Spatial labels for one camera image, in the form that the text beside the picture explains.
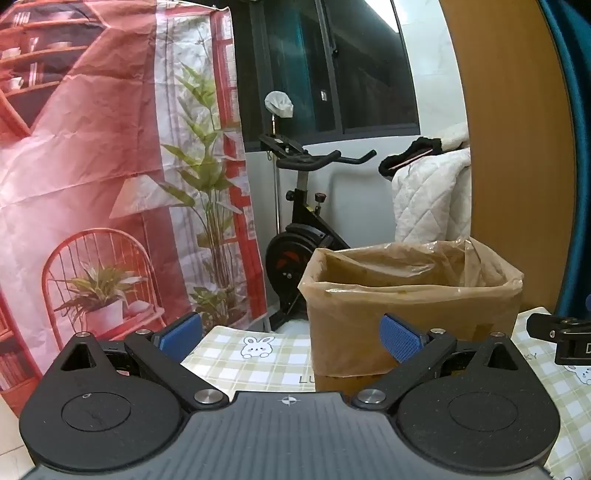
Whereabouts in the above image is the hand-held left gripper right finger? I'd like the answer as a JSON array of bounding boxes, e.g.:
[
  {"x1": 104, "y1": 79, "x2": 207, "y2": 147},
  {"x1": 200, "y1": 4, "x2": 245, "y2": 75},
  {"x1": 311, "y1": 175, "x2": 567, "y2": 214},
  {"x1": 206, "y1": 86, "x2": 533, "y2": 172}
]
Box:
[{"x1": 352, "y1": 313, "x2": 525, "y2": 410}]

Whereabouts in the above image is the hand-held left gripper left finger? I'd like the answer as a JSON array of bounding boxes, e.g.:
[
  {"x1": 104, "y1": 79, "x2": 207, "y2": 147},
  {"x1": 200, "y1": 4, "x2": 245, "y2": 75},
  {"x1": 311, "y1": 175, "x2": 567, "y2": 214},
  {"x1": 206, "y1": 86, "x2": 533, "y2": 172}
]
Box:
[{"x1": 59, "y1": 312, "x2": 230, "y2": 413}]

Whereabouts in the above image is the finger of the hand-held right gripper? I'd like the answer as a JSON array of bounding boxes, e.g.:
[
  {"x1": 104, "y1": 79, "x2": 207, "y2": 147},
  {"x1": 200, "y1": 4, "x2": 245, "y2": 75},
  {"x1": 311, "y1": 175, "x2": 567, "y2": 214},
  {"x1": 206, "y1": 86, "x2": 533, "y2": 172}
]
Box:
[{"x1": 526, "y1": 312, "x2": 562, "y2": 342}]

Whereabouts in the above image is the cardboard box with plastic liner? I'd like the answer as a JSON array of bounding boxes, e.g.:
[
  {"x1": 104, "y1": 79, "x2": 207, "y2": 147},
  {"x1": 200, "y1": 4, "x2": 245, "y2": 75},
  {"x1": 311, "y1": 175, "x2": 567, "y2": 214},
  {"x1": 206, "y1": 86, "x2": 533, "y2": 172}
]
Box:
[{"x1": 298, "y1": 237, "x2": 525, "y2": 377}]

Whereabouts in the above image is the green checked tablecloth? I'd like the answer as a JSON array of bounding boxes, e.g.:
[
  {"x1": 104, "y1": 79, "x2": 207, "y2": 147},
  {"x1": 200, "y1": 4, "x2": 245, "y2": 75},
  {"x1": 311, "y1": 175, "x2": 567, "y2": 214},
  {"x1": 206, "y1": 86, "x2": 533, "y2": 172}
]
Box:
[{"x1": 180, "y1": 305, "x2": 591, "y2": 480}]

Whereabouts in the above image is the white quilted blanket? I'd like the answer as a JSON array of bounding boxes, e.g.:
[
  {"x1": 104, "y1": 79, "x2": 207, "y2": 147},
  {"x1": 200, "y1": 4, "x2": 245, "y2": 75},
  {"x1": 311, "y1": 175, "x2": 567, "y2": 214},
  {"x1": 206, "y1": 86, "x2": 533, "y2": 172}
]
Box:
[{"x1": 392, "y1": 148, "x2": 473, "y2": 246}]

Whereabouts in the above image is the black exercise bike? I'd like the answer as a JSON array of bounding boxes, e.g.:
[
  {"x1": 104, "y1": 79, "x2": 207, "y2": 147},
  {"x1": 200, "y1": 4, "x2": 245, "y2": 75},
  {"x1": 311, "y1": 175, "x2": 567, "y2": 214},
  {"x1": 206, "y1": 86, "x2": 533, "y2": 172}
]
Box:
[{"x1": 259, "y1": 131, "x2": 378, "y2": 331}]

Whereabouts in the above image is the wooden door panel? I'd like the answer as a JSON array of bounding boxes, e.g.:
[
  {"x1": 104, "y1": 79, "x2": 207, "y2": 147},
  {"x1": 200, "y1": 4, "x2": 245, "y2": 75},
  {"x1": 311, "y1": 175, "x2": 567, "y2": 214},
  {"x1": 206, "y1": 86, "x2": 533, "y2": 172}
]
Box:
[{"x1": 438, "y1": 0, "x2": 579, "y2": 315}]

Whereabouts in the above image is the black fluffy garment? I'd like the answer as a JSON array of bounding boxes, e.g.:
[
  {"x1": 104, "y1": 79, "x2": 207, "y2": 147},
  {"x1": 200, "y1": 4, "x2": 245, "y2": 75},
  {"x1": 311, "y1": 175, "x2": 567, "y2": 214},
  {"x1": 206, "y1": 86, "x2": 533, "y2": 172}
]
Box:
[{"x1": 378, "y1": 137, "x2": 444, "y2": 176}]

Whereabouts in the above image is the pink clothes hanger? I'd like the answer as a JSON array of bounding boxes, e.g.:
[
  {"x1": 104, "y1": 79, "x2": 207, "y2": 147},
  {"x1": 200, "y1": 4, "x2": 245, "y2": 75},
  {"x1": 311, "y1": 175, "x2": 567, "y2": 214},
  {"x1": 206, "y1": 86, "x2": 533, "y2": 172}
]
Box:
[{"x1": 392, "y1": 148, "x2": 433, "y2": 169}]

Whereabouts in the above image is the red printed backdrop cloth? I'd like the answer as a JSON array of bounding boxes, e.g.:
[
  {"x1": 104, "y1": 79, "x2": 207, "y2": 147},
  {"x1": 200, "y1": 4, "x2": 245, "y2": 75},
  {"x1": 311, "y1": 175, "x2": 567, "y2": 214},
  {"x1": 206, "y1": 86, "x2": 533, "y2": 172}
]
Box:
[{"x1": 0, "y1": 0, "x2": 269, "y2": 408}]

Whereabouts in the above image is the white fleece cloth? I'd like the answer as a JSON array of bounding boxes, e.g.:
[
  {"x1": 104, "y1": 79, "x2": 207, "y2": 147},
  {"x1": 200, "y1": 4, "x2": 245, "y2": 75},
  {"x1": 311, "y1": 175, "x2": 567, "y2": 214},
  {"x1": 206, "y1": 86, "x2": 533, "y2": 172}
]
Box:
[{"x1": 433, "y1": 122, "x2": 470, "y2": 153}]

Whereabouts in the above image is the blue curtain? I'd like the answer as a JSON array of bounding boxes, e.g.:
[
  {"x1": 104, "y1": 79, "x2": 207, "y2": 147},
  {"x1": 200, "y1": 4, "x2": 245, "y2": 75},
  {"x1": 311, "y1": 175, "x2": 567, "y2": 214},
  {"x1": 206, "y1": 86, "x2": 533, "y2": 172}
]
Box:
[{"x1": 537, "y1": 0, "x2": 591, "y2": 320}]

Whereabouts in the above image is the white bike seat cover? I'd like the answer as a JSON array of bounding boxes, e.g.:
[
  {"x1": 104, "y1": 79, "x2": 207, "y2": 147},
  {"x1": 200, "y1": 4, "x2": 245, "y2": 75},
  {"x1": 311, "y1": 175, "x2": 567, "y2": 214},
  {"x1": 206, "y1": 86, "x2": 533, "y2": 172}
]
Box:
[{"x1": 264, "y1": 91, "x2": 295, "y2": 119}]

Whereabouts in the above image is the dark window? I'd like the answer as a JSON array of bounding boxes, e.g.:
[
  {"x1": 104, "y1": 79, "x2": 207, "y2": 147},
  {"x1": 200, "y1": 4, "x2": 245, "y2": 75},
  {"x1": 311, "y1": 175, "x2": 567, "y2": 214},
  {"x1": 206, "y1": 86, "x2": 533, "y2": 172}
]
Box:
[{"x1": 235, "y1": 0, "x2": 421, "y2": 151}]

